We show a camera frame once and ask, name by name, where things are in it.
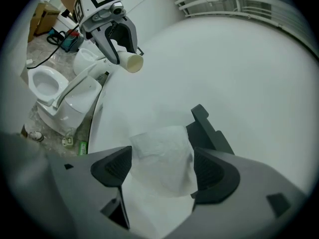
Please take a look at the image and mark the white ceiling pipes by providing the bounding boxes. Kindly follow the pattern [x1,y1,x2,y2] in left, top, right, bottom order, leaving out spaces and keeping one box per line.
[173,0,311,56]

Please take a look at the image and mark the white sneaker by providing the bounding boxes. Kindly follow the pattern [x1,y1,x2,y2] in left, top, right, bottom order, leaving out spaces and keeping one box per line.
[20,124,45,143]

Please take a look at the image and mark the white floor socket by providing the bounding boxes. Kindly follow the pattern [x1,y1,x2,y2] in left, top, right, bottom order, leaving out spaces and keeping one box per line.
[62,136,75,148]

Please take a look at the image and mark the brown cardboard box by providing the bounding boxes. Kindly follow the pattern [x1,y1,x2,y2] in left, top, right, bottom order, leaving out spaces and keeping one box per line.
[27,0,61,43]

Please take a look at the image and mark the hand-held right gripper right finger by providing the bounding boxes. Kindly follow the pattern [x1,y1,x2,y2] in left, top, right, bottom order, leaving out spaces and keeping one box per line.
[190,147,241,205]

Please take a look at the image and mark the blue tool bag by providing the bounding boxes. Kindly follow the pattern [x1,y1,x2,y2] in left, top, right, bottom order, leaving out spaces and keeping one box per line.
[60,30,85,53]

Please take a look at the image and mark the black cable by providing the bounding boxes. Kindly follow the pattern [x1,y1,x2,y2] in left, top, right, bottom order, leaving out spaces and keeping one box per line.
[26,23,81,70]

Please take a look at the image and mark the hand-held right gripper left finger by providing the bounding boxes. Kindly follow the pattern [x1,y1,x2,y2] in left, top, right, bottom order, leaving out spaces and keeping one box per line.
[90,145,133,188]

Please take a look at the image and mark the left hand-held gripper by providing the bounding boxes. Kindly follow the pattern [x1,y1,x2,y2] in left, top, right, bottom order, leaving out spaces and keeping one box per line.
[74,0,139,65]

